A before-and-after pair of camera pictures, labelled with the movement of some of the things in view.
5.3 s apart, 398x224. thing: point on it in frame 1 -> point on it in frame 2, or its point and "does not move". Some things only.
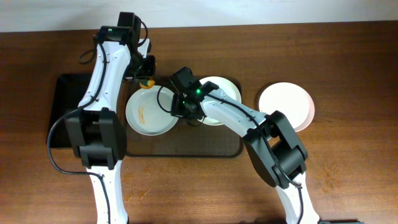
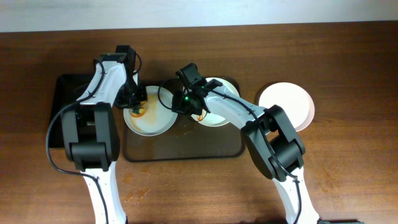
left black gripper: (146, 72) -> (132, 101)
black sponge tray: (70, 89) does not move
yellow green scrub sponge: (147, 84) -> (140, 111)
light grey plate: (143, 114) does not move
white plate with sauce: (291, 100) does not move
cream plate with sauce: (227, 87) does not move
